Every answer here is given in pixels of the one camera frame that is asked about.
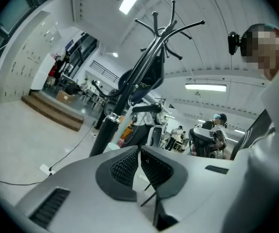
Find grey shell chair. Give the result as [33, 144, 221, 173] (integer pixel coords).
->
[148, 126, 164, 147]

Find black head camera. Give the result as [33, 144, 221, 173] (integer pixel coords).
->
[227, 31, 241, 56]

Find black floor cable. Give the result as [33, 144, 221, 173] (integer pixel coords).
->
[0, 175, 53, 186]
[49, 125, 94, 169]

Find brown cardboard box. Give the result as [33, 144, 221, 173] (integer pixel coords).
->
[56, 90, 76, 104]

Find black coat rack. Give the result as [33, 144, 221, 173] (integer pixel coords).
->
[88, 0, 206, 158]

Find person's head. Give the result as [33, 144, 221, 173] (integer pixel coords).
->
[240, 23, 279, 81]

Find person's black shirt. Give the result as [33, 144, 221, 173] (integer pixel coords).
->
[230, 108, 277, 160]

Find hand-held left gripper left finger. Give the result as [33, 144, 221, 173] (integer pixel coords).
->
[15, 144, 159, 233]

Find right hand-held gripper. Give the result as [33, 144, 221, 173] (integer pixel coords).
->
[189, 126, 229, 159]

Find white locker cabinet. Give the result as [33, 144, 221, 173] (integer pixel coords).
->
[0, 11, 65, 104]

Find black railing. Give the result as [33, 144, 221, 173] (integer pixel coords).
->
[90, 60, 121, 83]

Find dark blue hanging bag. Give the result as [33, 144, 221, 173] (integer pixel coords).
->
[118, 49, 166, 102]

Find group of background tables chairs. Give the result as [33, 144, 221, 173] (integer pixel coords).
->
[80, 86, 111, 110]

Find white power strip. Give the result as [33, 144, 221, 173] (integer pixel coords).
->
[39, 163, 56, 176]

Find wooden step platform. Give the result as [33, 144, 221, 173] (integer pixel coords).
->
[21, 91, 84, 132]

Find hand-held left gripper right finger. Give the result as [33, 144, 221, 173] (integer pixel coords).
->
[140, 145, 238, 233]

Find black framed glass window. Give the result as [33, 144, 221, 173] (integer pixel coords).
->
[0, 0, 65, 37]

